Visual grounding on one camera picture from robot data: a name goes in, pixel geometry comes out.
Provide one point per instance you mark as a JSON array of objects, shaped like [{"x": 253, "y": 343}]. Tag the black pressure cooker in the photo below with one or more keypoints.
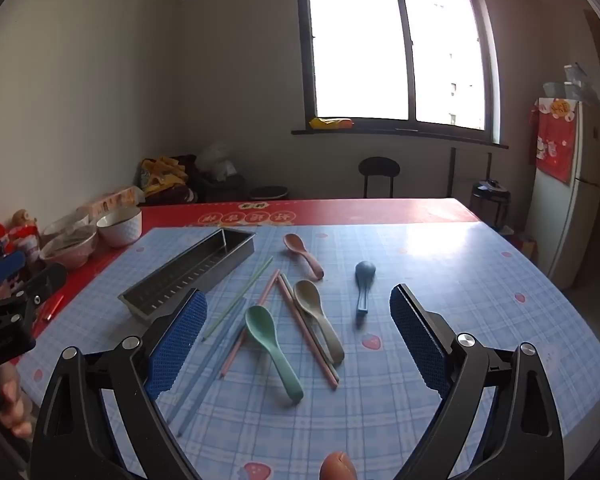
[{"x": 490, "y": 200}]

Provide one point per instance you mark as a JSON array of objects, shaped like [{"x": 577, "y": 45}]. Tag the grey bowl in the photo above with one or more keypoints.
[{"x": 62, "y": 225}]

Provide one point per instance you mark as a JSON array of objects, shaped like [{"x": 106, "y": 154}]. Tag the blue spoon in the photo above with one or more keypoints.
[{"x": 365, "y": 275}]

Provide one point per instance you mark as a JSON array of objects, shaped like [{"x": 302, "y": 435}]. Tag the dark framed window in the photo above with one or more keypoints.
[{"x": 400, "y": 45}]

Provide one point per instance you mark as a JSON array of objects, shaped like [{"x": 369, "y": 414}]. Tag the clear plastic containers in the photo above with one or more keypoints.
[{"x": 570, "y": 85}]

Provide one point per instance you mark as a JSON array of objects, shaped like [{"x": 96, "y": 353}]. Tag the white dimpled bowl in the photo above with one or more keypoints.
[{"x": 120, "y": 230}]

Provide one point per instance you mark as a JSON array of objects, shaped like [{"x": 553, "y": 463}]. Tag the person's left hand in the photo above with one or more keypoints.
[{"x": 10, "y": 400}]

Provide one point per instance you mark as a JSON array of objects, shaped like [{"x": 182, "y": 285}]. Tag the yellow packet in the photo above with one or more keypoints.
[{"x": 330, "y": 123}]

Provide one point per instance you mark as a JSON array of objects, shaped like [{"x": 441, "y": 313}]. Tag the pale printed box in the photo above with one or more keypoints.
[{"x": 110, "y": 201}]

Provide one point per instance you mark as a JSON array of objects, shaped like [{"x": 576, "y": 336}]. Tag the green spoon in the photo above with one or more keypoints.
[{"x": 262, "y": 327}]

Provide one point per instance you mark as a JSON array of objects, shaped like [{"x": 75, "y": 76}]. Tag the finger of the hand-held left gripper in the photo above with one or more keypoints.
[
  {"x": 5, "y": 267},
  {"x": 45, "y": 284}
]

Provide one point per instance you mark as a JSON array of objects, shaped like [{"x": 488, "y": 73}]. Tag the dark folding frame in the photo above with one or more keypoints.
[{"x": 452, "y": 170}]

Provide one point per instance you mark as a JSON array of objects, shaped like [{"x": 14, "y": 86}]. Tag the blue chopstick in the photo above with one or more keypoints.
[
  {"x": 198, "y": 385},
  {"x": 208, "y": 391}
]

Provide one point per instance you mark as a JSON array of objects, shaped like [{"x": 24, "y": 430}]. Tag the person's right hand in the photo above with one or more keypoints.
[{"x": 337, "y": 467}]

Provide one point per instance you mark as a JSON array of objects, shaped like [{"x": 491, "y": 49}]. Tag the blue plaid table mat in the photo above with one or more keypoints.
[{"x": 455, "y": 285}]

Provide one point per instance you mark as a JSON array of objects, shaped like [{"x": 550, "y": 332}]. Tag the yellow printed bag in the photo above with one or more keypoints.
[{"x": 162, "y": 175}]

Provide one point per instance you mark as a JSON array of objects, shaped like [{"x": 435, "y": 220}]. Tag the white plastic bag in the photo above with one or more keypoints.
[{"x": 219, "y": 162}]

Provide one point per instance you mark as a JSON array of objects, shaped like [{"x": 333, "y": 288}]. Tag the pink spoon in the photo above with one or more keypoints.
[{"x": 300, "y": 250}]

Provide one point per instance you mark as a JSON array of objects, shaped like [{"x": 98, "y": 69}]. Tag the green chopstick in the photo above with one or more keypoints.
[{"x": 240, "y": 297}]

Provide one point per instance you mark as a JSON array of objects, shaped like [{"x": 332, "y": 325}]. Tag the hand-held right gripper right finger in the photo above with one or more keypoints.
[{"x": 420, "y": 340}]

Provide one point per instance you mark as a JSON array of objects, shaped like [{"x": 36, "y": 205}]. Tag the white refrigerator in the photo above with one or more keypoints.
[{"x": 575, "y": 210}]

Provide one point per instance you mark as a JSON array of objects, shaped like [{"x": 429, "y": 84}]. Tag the patterned ceramic bowl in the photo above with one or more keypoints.
[{"x": 70, "y": 252}]

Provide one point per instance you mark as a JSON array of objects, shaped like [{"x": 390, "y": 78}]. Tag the red printed cloth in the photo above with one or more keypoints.
[{"x": 555, "y": 140}]

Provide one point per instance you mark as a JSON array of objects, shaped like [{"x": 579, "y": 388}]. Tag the beige chopstick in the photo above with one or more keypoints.
[{"x": 329, "y": 369}]

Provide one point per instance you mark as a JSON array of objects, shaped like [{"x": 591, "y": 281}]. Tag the black round-back chair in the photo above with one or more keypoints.
[{"x": 378, "y": 167}]

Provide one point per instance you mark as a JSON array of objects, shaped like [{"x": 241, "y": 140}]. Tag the beige spoon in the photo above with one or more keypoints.
[{"x": 310, "y": 300}]

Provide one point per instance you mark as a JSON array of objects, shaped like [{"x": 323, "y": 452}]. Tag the metal utensil tray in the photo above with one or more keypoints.
[{"x": 180, "y": 280}]

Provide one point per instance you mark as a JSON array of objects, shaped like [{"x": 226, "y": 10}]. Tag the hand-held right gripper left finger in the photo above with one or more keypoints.
[{"x": 175, "y": 345}]

